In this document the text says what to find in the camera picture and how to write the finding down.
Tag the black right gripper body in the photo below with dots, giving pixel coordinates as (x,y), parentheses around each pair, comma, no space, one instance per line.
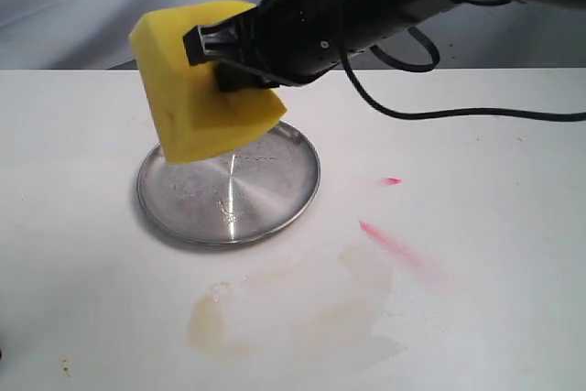
(294,42)

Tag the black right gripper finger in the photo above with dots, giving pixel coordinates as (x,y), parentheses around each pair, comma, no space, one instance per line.
(230,41)
(231,79)

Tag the yellow sponge block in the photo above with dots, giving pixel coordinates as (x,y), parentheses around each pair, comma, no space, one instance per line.
(194,120)

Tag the brownish liquid spill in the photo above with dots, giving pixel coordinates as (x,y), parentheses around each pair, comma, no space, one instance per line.
(319,305)

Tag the round steel plate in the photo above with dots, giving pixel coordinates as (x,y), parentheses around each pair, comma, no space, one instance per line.
(237,198)

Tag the grey backdrop cloth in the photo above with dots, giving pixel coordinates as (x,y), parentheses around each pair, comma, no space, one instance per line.
(93,34)

